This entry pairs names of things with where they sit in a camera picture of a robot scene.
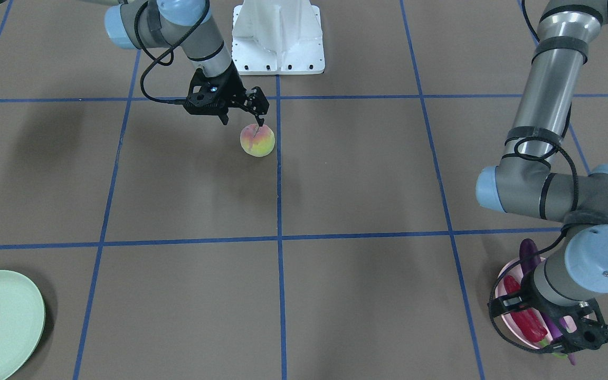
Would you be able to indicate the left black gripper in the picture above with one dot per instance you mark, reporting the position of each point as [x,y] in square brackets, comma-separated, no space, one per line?
[551,314]

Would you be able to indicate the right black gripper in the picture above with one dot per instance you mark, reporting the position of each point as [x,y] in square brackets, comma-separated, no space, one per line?
[235,90]

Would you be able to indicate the peach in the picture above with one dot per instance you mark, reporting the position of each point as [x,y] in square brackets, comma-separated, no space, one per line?
[257,141]

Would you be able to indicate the red chili pepper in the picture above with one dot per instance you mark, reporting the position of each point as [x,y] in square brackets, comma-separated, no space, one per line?
[527,322]

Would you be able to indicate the purple eggplant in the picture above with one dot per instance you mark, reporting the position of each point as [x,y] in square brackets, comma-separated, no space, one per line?
[529,261]

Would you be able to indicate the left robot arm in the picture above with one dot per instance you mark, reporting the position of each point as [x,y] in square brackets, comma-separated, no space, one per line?
[537,178]

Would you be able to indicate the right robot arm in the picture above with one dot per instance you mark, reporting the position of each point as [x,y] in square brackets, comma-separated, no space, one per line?
[158,28]

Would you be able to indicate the pink plate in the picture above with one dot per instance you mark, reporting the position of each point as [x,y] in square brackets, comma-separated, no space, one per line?
[567,323]

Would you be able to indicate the green plate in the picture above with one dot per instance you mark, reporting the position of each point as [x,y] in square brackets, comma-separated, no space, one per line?
[22,320]

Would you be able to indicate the white pedestal base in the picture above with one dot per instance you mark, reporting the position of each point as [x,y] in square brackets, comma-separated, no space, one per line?
[278,38]

